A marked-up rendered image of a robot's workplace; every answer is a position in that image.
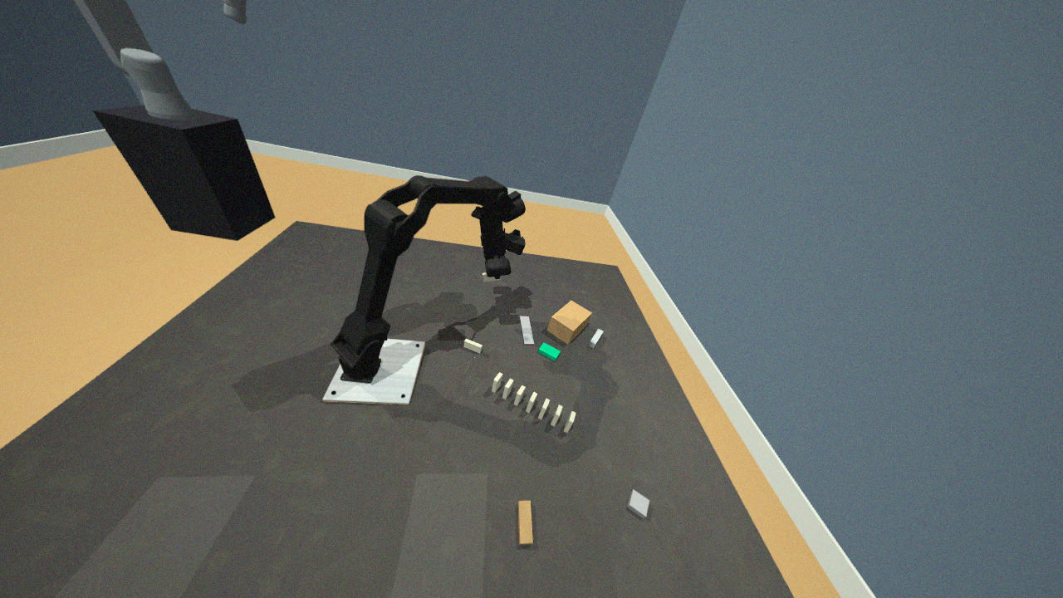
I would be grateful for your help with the green rectangular block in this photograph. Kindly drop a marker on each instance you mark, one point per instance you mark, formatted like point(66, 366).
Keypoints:
point(549, 351)

